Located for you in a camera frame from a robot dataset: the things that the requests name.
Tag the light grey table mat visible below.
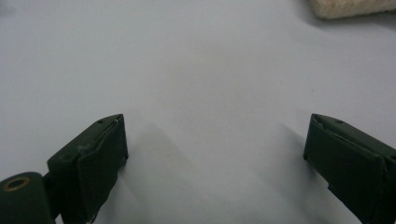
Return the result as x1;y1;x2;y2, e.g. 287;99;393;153
0;0;396;224

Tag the cream knit glove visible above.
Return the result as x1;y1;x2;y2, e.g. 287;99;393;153
307;0;396;21

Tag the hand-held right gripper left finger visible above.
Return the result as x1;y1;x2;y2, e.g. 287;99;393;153
46;113;129;224

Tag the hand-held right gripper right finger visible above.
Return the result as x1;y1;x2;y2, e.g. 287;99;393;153
303;113;396;224

